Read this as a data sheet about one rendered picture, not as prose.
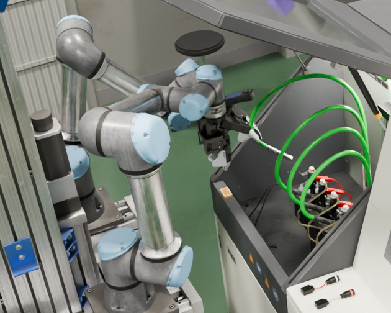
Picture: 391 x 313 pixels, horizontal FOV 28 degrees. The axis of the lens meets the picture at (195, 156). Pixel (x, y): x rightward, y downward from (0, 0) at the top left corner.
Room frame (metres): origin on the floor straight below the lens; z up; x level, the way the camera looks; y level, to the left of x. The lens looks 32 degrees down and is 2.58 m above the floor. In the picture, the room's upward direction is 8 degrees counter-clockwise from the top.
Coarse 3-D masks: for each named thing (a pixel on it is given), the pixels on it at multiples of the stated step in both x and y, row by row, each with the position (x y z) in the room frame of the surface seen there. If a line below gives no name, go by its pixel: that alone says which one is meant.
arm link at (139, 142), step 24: (120, 120) 1.62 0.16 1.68; (144, 120) 1.60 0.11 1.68; (96, 144) 1.61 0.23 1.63; (120, 144) 1.58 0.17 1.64; (144, 144) 1.56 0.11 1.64; (168, 144) 1.62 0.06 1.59; (120, 168) 1.60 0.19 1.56; (144, 168) 1.57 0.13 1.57; (144, 192) 1.59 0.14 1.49; (144, 216) 1.60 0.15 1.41; (168, 216) 1.62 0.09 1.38; (144, 240) 1.62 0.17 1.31; (168, 240) 1.61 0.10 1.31; (144, 264) 1.62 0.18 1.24; (168, 264) 1.59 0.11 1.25
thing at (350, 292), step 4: (344, 292) 1.65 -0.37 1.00; (348, 292) 1.65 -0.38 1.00; (352, 292) 1.65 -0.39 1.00; (340, 296) 1.65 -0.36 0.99; (344, 296) 1.64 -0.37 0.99; (348, 296) 1.64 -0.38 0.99; (320, 300) 1.63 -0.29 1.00; (324, 300) 1.63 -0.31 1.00; (332, 300) 1.64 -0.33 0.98; (316, 304) 1.62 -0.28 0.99; (320, 304) 1.62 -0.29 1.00; (324, 304) 1.62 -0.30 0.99; (320, 308) 1.62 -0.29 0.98
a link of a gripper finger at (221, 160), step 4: (220, 152) 2.03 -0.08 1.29; (224, 152) 2.03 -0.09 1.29; (220, 156) 2.03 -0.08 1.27; (224, 156) 2.04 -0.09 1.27; (216, 160) 2.03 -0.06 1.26; (220, 160) 2.03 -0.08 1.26; (224, 160) 2.04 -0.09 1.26; (212, 164) 2.03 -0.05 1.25; (216, 164) 2.03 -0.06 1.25; (220, 164) 2.03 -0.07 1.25; (224, 164) 2.04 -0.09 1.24; (228, 164) 2.03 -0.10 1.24
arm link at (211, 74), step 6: (204, 66) 2.07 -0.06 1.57; (210, 66) 2.06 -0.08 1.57; (216, 66) 2.06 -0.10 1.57; (198, 72) 2.04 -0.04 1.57; (204, 72) 2.03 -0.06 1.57; (210, 72) 2.03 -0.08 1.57; (216, 72) 2.03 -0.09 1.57; (198, 78) 2.03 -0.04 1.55; (204, 78) 2.02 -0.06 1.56; (210, 78) 2.02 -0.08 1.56; (216, 78) 2.02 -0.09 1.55; (222, 78) 2.04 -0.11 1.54; (216, 84) 2.01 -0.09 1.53; (222, 84) 2.04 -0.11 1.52; (216, 90) 2.00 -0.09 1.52; (222, 90) 2.04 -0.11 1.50; (222, 96) 2.03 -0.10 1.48; (216, 102) 2.02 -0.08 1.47; (222, 102) 2.03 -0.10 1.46
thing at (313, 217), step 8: (344, 152) 1.89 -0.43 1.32; (352, 152) 1.90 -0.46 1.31; (328, 160) 1.88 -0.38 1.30; (320, 168) 1.87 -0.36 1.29; (368, 168) 1.91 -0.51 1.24; (312, 176) 1.87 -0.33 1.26; (368, 176) 1.91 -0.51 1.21; (368, 184) 1.91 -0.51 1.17; (304, 192) 1.86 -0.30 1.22; (304, 200) 1.86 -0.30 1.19; (304, 208) 1.86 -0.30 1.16; (312, 216) 1.87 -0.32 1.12; (328, 224) 1.88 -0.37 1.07
